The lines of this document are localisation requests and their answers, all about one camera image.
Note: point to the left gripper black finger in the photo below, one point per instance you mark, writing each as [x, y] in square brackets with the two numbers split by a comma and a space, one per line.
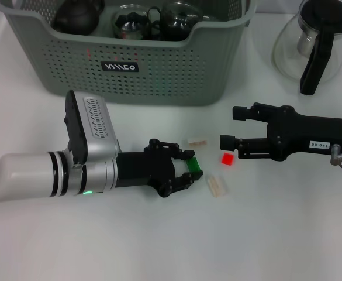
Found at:
[186, 181]
[179, 152]

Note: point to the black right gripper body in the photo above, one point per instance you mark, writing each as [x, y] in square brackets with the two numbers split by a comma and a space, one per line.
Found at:
[305, 133]

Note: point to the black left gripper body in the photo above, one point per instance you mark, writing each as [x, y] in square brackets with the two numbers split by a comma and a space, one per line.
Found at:
[144, 169]

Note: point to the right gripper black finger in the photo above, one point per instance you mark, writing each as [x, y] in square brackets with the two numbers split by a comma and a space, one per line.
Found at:
[261, 112]
[257, 147]

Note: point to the green studded brick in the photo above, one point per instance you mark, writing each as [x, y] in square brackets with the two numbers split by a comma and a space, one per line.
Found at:
[194, 165]

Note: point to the white hollow brick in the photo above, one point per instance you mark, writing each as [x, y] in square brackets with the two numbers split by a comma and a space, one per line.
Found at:
[197, 142]

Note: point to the white studded plate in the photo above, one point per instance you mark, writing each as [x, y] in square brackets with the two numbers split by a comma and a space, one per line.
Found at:
[217, 185]

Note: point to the small red brick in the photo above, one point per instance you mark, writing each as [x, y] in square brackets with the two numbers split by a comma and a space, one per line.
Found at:
[227, 159]

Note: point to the grey perforated storage bin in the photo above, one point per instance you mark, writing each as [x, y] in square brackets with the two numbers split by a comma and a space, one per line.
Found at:
[159, 73]

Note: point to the black teapot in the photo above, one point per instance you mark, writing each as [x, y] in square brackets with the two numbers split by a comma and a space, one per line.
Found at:
[77, 17]

